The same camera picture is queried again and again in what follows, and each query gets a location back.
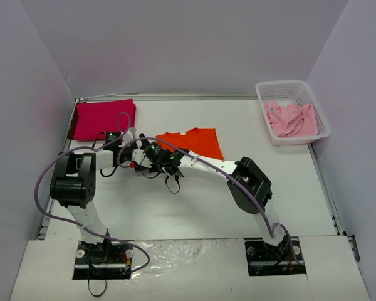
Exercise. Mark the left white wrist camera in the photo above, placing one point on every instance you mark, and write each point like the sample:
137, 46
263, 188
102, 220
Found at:
128, 135

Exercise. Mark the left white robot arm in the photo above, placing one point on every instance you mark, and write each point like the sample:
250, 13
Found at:
73, 185

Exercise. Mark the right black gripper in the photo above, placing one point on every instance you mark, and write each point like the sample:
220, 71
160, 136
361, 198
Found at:
158, 166

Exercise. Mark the orange t-shirt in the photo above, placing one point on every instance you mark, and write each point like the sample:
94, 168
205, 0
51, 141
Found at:
202, 141

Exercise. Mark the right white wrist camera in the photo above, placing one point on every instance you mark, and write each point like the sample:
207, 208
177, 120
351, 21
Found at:
139, 158

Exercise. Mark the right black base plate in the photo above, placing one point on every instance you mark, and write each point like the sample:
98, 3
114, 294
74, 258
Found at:
265, 260

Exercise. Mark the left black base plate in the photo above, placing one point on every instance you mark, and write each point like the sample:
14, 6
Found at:
107, 261

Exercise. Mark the white plastic basket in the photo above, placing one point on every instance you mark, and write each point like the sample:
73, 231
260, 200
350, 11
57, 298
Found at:
285, 92

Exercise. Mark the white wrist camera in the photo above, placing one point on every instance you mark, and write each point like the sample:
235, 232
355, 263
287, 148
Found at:
139, 158
128, 135

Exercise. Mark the pink t-shirt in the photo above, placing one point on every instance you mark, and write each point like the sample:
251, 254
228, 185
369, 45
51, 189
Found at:
291, 120

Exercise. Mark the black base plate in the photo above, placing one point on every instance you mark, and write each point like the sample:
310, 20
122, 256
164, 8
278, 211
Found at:
107, 261
265, 260

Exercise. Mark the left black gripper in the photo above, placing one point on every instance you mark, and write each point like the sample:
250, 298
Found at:
143, 142

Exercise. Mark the folded magenta t-shirt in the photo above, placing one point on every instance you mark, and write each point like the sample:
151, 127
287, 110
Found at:
93, 118

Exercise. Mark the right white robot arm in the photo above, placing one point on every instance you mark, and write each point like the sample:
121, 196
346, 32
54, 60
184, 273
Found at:
248, 184

